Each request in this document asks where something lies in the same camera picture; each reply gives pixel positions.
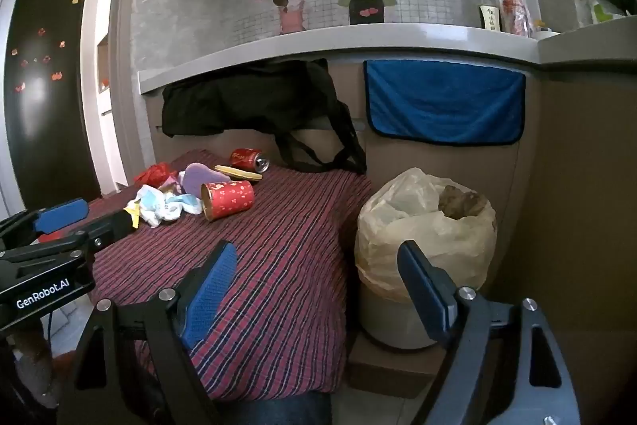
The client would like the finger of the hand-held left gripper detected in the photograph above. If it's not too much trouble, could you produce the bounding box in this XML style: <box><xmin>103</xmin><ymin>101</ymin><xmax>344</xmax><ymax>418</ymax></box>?
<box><xmin>30</xmin><ymin>208</ymin><xmax>139</xmax><ymax>264</ymax></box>
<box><xmin>0</xmin><ymin>198</ymin><xmax>90</xmax><ymax>251</ymax></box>

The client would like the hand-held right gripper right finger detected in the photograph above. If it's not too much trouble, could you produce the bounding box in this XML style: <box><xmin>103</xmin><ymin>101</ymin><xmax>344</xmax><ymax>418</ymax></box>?
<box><xmin>397</xmin><ymin>240</ymin><xmax>583</xmax><ymax>425</ymax></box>

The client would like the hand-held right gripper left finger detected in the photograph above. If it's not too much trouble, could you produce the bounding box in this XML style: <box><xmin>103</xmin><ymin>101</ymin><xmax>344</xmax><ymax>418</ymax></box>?
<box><xmin>62</xmin><ymin>240</ymin><xmax>238</xmax><ymax>425</ymax></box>

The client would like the yellow wrapper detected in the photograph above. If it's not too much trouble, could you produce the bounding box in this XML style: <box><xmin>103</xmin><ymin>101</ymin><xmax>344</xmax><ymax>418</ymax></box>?
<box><xmin>124</xmin><ymin>201</ymin><xmax>146</xmax><ymax>227</ymax></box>

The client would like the white trash bin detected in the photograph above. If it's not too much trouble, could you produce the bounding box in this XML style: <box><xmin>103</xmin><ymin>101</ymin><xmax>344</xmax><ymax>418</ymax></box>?
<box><xmin>358</xmin><ymin>283</ymin><xmax>449</xmax><ymax>351</ymax></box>

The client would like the red paper cup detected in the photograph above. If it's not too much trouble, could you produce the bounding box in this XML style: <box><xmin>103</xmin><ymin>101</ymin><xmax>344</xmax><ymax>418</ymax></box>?
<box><xmin>200</xmin><ymin>180</ymin><xmax>256</xmax><ymax>221</ymax></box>

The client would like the white and blue crumpled packet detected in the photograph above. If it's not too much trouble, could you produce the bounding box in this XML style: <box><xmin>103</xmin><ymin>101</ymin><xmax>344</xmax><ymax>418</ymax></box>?
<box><xmin>137</xmin><ymin>185</ymin><xmax>204</xmax><ymax>227</ymax></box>

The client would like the red crumpled wrapper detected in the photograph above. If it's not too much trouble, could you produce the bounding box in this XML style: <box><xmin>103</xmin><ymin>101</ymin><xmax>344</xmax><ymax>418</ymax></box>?
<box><xmin>133</xmin><ymin>163</ymin><xmax>172</xmax><ymax>187</ymax></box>

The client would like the red plaid cloth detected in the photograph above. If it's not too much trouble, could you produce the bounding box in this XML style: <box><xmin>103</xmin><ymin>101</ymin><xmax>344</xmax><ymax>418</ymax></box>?
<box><xmin>50</xmin><ymin>149</ymin><xmax>374</xmax><ymax>401</ymax></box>

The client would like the white cabinet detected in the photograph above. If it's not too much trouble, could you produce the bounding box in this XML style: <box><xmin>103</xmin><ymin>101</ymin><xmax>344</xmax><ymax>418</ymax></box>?
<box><xmin>94</xmin><ymin>0</ymin><xmax>133</xmax><ymax>197</ymax></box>

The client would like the crumpled brown paper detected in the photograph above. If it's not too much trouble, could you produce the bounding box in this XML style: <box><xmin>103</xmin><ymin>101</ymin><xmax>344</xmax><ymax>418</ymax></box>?
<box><xmin>438</xmin><ymin>186</ymin><xmax>491</xmax><ymax>219</ymax></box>

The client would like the black refrigerator door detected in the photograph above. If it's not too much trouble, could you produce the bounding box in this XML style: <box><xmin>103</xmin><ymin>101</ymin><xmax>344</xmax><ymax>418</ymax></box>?
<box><xmin>5</xmin><ymin>0</ymin><xmax>103</xmax><ymax>207</ymax></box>

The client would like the person's leg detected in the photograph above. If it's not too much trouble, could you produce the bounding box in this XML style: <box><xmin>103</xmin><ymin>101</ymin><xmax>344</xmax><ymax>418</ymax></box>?
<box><xmin>209</xmin><ymin>388</ymin><xmax>332</xmax><ymax>425</ymax></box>

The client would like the red soda can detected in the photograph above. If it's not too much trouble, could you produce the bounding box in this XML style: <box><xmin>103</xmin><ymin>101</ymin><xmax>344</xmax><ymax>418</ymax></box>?
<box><xmin>230</xmin><ymin>147</ymin><xmax>270</xmax><ymax>173</ymax></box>

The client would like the black cloth bag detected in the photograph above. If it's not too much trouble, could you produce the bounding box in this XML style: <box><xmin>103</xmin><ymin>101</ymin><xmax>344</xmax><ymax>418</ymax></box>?
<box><xmin>160</xmin><ymin>59</ymin><xmax>369</xmax><ymax>174</ymax></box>

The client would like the blue towel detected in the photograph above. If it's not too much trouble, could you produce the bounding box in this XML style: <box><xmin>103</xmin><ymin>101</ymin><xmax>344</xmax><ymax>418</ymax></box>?
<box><xmin>363</xmin><ymin>59</ymin><xmax>527</xmax><ymax>144</ymax></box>

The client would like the grey countertop ledge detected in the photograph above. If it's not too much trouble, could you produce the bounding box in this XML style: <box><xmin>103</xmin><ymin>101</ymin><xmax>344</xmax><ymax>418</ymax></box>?
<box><xmin>138</xmin><ymin>23</ymin><xmax>637</xmax><ymax>94</ymax></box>

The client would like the small labelled bottle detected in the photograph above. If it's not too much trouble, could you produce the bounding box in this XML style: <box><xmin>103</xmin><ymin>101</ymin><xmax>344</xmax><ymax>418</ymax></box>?
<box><xmin>479</xmin><ymin>4</ymin><xmax>501</xmax><ymax>30</ymax></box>

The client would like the plastic bottle with red label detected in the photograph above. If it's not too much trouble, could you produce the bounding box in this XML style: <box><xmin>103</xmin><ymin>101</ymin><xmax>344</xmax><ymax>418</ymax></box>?
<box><xmin>500</xmin><ymin>0</ymin><xmax>533</xmax><ymax>38</ymax></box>

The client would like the green plastic bag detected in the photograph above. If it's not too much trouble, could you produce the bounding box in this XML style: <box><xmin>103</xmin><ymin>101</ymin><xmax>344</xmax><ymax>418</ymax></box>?
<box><xmin>592</xmin><ymin>3</ymin><xmax>628</xmax><ymax>25</ymax></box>

